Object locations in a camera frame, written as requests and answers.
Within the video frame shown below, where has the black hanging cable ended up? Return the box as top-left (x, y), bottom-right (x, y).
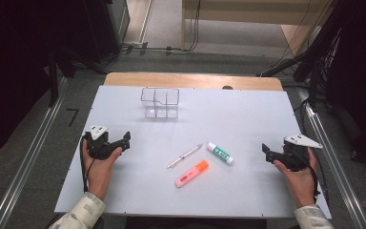
top-left (185, 0), bottom-right (203, 52)

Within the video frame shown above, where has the aluminium floor rail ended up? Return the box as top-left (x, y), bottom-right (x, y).
top-left (0, 76), bottom-right (71, 229)
top-left (297, 88), bottom-right (366, 229)

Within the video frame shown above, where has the white green glue stick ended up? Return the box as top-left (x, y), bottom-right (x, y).
top-left (206, 141), bottom-right (235, 166)

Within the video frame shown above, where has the white board sheet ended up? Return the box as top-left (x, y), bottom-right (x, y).
top-left (53, 84), bottom-right (333, 220)

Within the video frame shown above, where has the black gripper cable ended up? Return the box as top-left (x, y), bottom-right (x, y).
top-left (290, 147), bottom-right (322, 204)
top-left (79, 133), bottom-right (97, 194)

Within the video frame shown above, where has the floor power strip with cables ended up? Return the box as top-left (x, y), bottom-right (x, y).
top-left (119, 40), bottom-right (185, 56)

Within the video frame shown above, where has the silver pen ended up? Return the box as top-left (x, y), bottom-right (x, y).
top-left (166, 143), bottom-right (205, 170)

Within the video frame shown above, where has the light wooden bench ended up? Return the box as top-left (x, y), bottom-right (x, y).
top-left (180, 0), bottom-right (333, 53)

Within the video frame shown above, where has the person's left hand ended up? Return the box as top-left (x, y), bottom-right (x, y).
top-left (82, 146), bottom-right (124, 201)

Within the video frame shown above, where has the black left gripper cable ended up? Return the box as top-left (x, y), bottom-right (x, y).
top-left (79, 133), bottom-right (97, 194)

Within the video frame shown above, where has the person's right hand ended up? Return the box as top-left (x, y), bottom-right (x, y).
top-left (273, 147), bottom-right (318, 209)

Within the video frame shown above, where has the black stand with cables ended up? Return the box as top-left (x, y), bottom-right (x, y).
top-left (259, 0), bottom-right (366, 113)

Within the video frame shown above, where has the wooden table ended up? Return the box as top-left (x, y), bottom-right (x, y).
top-left (103, 72), bottom-right (284, 92)

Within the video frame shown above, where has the black tripod stand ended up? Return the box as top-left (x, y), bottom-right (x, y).
top-left (43, 42), bottom-right (107, 108)

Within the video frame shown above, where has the orange highlighter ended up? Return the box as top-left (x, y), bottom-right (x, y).
top-left (174, 159), bottom-right (211, 189)

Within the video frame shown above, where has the dark cabinet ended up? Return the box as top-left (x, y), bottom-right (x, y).
top-left (81, 0), bottom-right (132, 64)

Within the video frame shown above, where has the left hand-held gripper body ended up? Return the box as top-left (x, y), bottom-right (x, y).
top-left (82, 124), bottom-right (123, 160)

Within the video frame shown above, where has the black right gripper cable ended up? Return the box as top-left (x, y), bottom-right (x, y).
top-left (290, 147), bottom-right (322, 204)

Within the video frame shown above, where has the clear plastic pen organiser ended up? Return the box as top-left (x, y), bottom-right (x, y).
top-left (140, 87), bottom-right (181, 120)

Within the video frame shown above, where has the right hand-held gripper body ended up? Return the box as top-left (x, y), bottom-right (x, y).
top-left (280, 134), bottom-right (324, 173)

